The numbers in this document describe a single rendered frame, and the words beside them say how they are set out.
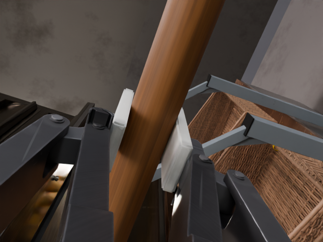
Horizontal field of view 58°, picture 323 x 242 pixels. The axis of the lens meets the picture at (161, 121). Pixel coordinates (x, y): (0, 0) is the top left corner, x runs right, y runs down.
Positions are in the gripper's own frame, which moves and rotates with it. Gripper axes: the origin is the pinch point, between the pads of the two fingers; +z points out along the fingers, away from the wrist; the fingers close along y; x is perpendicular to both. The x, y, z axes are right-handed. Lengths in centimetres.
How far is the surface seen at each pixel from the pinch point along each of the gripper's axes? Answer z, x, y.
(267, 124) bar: 39.0, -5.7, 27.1
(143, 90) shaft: -0.7, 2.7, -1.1
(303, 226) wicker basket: 35, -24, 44
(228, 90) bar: 87, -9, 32
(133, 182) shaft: -1.2, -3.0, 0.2
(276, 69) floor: 251, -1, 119
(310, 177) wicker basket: 44, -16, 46
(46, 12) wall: 295, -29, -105
